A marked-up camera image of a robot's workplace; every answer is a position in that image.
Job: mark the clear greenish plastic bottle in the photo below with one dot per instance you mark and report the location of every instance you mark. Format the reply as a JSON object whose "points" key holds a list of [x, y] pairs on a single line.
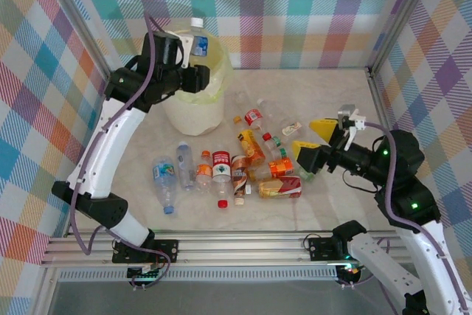
{"points": [[305, 176]]}

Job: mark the clear bottle red cap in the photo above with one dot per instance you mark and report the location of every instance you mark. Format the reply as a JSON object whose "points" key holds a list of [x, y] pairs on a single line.
{"points": [[271, 147]]}

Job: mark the orange label tea bottle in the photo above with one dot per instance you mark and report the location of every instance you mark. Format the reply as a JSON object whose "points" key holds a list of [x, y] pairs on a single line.
{"points": [[280, 168]]}

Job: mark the red gold label tea bottle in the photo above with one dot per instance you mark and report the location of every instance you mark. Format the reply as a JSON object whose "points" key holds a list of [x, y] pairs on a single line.
{"points": [[280, 187]]}

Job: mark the yellow orange juice bottle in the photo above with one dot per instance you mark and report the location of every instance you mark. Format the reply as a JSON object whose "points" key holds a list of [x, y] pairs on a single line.
{"points": [[252, 149]]}

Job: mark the blue label bottle white cap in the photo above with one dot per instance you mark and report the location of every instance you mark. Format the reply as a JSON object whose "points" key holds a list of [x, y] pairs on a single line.
{"points": [[200, 47]]}

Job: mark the brown coffee drink bottle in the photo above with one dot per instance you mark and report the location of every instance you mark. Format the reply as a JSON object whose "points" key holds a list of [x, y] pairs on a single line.
{"points": [[239, 176]]}

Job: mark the tall clear plastic bottle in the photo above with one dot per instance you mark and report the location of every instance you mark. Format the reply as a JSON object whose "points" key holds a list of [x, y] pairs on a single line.
{"points": [[184, 163]]}

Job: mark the red white label bottle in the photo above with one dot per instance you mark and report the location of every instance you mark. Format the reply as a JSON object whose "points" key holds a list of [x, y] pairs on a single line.
{"points": [[220, 167]]}

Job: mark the small bottle orange cap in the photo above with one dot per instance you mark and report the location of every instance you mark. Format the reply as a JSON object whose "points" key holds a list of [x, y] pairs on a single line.
{"points": [[203, 171]]}

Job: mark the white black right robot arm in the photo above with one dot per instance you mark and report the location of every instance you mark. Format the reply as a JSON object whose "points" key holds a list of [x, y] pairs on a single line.
{"points": [[431, 252]]}

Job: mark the cream plastic bin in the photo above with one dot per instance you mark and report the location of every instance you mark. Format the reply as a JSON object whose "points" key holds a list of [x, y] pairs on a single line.
{"points": [[195, 119]]}

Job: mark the clear bottle white cap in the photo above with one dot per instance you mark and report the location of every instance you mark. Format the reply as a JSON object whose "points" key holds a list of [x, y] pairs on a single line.
{"points": [[273, 110]]}

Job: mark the small red label bottle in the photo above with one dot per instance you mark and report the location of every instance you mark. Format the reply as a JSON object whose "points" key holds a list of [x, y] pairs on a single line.
{"points": [[252, 116]]}

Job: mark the clear unlabelled plastic bottle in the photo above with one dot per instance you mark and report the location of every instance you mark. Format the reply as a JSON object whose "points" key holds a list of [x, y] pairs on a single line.
{"points": [[241, 98]]}

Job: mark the crushed clear bottle blue cap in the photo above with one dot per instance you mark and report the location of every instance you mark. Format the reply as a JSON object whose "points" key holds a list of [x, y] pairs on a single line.
{"points": [[164, 178]]}

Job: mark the circuit board green lights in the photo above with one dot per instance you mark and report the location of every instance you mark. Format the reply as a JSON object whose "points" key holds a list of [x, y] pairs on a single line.
{"points": [[144, 276], [348, 270]]}

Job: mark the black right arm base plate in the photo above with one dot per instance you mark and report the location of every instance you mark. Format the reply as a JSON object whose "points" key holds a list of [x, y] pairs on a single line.
{"points": [[321, 250]]}

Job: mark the aluminium frame post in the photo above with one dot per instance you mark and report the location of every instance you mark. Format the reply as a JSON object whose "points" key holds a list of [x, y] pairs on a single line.
{"points": [[402, 16], [81, 16]]}

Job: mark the aluminium mounting rail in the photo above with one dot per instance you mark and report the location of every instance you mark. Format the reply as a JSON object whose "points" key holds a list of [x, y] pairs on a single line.
{"points": [[239, 248]]}

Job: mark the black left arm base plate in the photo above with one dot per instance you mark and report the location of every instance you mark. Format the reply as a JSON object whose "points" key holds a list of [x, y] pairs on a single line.
{"points": [[167, 250]]}

